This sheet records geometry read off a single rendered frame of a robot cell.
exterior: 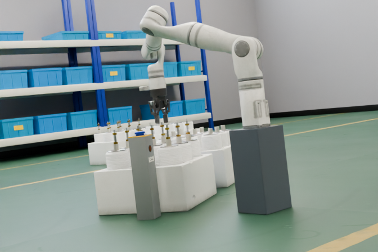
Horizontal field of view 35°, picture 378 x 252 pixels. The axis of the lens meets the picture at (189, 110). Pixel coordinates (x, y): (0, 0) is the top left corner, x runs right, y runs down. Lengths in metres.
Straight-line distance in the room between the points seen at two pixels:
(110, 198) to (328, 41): 7.50
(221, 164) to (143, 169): 0.69
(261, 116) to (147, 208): 0.55
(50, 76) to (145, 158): 4.96
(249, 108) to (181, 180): 0.42
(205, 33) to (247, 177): 0.55
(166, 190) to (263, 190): 0.44
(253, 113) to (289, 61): 8.01
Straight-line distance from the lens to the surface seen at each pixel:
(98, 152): 4.95
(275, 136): 2.16
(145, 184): 2.26
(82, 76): 7.38
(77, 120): 7.29
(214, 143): 2.90
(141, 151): 2.25
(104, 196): 2.49
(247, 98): 2.14
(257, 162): 2.11
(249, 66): 2.14
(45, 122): 7.07
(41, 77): 7.09
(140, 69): 7.87
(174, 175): 2.35
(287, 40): 10.17
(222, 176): 2.87
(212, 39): 2.24
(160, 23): 2.36
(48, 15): 8.10
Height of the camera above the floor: 0.41
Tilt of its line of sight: 1 degrees down
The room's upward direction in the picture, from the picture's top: 6 degrees counter-clockwise
